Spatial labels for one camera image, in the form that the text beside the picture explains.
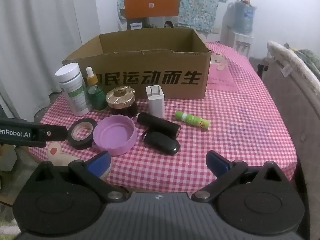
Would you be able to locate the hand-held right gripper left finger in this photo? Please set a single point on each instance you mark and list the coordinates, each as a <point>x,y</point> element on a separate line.
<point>100,163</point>

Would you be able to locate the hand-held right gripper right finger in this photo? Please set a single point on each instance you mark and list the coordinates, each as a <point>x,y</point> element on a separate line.
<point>216,164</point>

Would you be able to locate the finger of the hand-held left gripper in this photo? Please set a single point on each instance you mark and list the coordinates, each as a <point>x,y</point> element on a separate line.
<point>56,133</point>

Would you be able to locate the black tape roll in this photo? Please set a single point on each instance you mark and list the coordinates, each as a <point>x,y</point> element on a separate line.
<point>82,145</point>

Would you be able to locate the purple plastic lid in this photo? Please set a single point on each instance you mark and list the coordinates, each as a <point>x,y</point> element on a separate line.
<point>112,135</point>

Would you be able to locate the green glue stick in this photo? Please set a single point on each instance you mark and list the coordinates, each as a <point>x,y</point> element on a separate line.
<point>192,120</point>

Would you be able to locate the white dropper bottle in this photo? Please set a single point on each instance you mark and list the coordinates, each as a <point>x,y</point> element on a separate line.
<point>97,96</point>

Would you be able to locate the black oval case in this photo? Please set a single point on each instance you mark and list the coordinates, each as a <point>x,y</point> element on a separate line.
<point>162,143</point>

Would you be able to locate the black cylinder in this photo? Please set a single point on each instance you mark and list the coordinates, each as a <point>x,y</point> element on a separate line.
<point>160,125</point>

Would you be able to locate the gold lid jar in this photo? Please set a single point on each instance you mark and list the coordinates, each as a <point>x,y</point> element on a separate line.
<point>120,96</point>

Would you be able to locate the white plug charger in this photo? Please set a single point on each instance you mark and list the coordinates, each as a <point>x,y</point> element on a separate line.
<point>156,105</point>

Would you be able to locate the brown cardboard box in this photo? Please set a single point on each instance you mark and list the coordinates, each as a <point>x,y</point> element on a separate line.
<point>150,65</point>

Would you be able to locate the pink checkered tablecloth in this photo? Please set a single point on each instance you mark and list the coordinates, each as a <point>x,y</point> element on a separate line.
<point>237,130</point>

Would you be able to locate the white cylindrical bottle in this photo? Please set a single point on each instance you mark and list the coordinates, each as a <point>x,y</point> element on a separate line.
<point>72,90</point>

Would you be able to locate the white curtain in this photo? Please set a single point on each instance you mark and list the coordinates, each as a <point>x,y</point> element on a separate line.
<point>37,42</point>

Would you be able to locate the grey brown sofa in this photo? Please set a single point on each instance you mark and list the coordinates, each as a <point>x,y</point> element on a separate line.
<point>300,110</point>

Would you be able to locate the white water dispenser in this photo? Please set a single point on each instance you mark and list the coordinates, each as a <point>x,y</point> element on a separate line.
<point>241,41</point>

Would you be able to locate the white fuzzy blanket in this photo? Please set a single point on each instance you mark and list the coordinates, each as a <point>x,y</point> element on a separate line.
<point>287,57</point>

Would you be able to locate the blue water jug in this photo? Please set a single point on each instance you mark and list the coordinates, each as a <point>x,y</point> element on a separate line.
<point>243,17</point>

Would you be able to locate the orange lid appliance box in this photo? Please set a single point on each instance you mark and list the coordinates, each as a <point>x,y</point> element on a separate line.
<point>150,5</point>

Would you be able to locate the floral blue cloth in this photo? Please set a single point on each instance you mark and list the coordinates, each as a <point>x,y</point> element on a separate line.
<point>200,5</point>

